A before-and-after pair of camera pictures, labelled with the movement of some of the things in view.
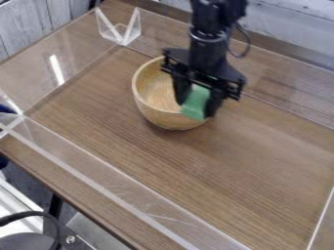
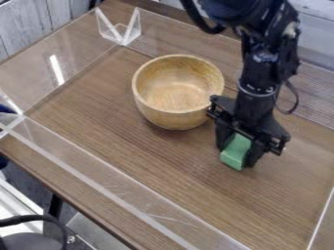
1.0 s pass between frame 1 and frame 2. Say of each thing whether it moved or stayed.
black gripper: moved
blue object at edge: stayed
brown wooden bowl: stayed
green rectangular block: moved
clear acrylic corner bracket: stayed
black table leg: stayed
